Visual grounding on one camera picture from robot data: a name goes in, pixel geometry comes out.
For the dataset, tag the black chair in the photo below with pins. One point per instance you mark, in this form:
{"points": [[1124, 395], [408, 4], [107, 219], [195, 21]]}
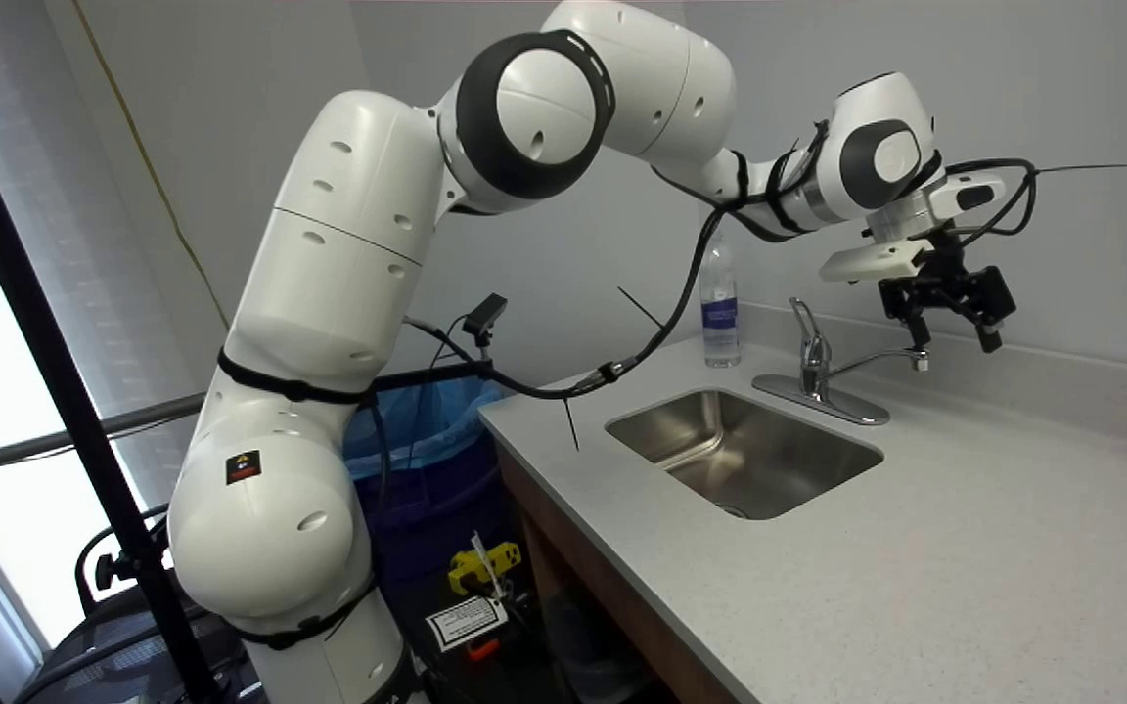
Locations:
{"points": [[117, 653]]}

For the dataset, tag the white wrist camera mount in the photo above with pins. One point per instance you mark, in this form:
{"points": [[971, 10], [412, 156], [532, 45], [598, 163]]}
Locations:
{"points": [[879, 264]]}

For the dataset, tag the black tripod pole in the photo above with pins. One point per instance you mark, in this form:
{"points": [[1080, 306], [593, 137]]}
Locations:
{"points": [[87, 435]]}

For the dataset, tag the yellow clamp tool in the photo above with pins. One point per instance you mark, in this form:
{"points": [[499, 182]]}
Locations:
{"points": [[474, 567]]}

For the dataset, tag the stainless steel sink basin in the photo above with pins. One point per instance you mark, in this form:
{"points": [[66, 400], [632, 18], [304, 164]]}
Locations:
{"points": [[735, 455]]}

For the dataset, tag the white label tag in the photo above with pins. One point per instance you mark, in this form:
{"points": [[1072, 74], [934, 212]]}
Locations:
{"points": [[467, 623]]}

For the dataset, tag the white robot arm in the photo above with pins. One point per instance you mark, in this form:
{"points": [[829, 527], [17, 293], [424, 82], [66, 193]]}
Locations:
{"points": [[262, 519]]}

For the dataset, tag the blue trash bin liner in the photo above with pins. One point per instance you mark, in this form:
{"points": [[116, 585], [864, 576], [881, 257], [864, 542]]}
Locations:
{"points": [[416, 429]]}

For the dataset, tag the chrome faucet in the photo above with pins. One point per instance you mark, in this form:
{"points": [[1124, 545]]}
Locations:
{"points": [[815, 382]]}

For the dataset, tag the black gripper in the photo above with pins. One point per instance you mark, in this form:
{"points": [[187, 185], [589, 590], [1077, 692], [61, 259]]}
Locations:
{"points": [[947, 283]]}

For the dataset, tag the clear smartwater bottle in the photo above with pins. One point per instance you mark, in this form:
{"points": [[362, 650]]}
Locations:
{"points": [[718, 309]]}

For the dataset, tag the black camera on stand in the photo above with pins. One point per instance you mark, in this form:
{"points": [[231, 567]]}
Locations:
{"points": [[478, 323]]}

